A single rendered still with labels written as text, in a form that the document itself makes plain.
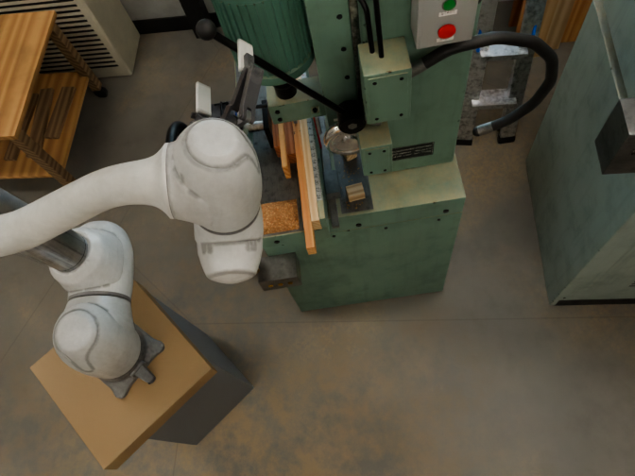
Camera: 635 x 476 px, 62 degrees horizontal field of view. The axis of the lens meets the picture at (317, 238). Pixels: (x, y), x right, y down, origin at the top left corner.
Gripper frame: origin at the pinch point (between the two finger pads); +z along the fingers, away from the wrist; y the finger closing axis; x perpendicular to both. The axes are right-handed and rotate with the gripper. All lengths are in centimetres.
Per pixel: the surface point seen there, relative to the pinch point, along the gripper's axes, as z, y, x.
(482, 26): 66, 11, -103
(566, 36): 104, 18, -182
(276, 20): 6.0, 10.9, -4.4
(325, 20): 7.2, 15.7, -12.6
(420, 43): -2.8, 28.4, -22.3
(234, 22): 6.6, 5.6, 0.9
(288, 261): -11, -46, -54
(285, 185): -1.6, -24.5, -35.5
